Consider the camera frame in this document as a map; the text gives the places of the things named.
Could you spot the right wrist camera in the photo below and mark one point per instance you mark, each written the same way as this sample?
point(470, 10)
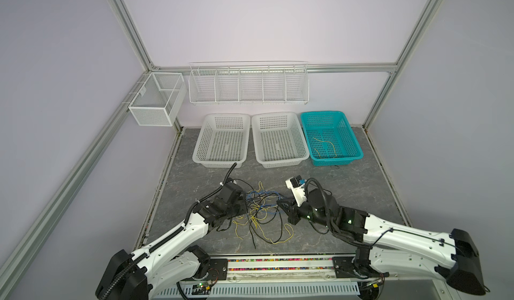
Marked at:
point(297, 186)

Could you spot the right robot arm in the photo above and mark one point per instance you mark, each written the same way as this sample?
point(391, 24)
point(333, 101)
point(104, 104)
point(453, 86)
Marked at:
point(384, 247)

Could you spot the teal plastic basket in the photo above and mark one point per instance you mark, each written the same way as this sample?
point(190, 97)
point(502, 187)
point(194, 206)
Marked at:
point(330, 138)

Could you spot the middle white plastic basket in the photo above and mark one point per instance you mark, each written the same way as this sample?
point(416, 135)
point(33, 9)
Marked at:
point(279, 140)

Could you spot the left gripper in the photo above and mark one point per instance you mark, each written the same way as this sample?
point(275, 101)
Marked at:
point(243, 208)

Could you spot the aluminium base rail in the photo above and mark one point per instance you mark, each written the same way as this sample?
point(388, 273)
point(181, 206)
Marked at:
point(287, 277)

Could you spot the white mesh wall box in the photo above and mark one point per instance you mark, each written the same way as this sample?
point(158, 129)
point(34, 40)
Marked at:
point(159, 99)

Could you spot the left white plastic basket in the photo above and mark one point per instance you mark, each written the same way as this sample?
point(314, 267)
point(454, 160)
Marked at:
point(223, 141)

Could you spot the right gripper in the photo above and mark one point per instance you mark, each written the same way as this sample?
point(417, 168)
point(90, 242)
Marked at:
point(292, 209)

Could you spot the white wire wall rack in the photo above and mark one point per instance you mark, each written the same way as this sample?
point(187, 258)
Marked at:
point(264, 82)

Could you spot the white plastic basket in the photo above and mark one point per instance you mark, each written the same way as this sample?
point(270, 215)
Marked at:
point(223, 141)
point(279, 140)

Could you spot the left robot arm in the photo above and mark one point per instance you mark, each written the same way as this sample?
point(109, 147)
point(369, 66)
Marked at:
point(168, 243)

